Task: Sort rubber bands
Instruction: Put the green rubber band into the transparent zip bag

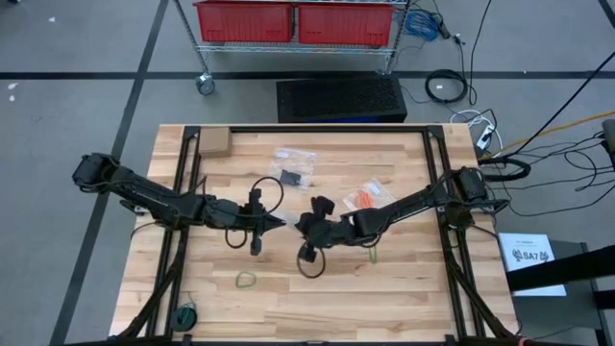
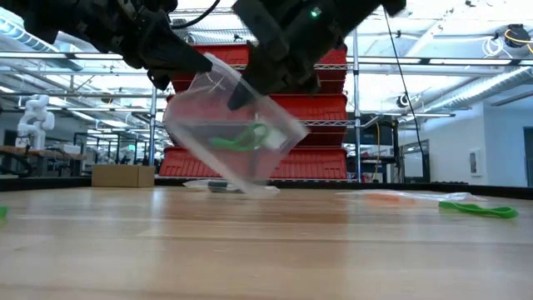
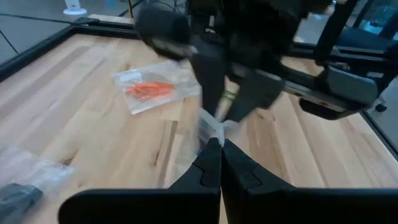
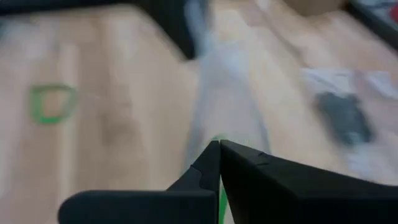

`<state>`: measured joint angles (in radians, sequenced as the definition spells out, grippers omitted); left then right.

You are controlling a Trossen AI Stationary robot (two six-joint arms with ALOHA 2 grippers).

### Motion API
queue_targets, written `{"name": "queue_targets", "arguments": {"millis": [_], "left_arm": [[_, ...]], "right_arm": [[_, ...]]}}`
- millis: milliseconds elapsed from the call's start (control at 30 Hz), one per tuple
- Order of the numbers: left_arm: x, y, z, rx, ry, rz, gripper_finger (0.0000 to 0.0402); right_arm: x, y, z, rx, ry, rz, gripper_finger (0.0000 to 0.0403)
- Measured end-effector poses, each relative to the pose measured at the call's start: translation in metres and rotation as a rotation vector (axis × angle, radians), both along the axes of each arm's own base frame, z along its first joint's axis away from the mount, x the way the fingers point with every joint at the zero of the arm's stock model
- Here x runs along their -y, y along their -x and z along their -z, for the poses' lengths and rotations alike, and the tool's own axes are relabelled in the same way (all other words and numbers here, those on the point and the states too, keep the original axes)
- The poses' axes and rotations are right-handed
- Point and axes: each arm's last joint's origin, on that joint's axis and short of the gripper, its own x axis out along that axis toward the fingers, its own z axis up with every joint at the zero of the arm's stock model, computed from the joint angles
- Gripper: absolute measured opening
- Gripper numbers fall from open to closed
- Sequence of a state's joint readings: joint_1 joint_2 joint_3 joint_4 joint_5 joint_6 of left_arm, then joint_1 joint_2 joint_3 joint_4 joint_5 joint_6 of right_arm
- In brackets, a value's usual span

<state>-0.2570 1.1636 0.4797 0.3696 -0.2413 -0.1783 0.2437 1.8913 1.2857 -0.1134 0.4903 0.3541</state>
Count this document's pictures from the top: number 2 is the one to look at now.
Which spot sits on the black ceiling device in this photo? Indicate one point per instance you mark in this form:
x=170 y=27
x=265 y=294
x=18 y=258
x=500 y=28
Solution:
x=516 y=35

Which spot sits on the black round fixture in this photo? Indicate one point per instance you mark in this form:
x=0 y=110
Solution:
x=401 y=101

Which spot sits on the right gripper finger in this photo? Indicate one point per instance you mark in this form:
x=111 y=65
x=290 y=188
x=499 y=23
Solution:
x=245 y=96

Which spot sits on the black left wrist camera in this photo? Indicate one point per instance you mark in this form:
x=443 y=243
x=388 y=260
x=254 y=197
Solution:
x=154 y=6

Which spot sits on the black rubber band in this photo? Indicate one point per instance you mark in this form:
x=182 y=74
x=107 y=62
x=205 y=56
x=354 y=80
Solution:
x=218 y=186

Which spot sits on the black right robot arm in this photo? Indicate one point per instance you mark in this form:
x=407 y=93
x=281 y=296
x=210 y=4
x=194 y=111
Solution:
x=362 y=8

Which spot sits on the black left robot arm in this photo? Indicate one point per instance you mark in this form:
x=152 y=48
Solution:
x=62 y=16

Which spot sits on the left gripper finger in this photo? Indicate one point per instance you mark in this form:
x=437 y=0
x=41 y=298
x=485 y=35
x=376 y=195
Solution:
x=175 y=56
x=159 y=80

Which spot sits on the brown background workbench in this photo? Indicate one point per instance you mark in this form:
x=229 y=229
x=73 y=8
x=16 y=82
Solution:
x=41 y=152

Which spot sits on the black equipment cart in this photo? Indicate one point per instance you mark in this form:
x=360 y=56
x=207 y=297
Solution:
x=375 y=137

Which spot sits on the orange rubber band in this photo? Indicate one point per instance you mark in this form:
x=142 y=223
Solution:
x=387 y=198

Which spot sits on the small cardboard box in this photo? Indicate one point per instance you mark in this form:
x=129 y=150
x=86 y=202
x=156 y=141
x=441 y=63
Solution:
x=123 y=176

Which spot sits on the green rubber band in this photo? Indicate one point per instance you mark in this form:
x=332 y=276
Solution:
x=2 y=211
x=479 y=210
x=233 y=143

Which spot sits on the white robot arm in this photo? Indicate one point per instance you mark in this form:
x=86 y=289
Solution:
x=35 y=121

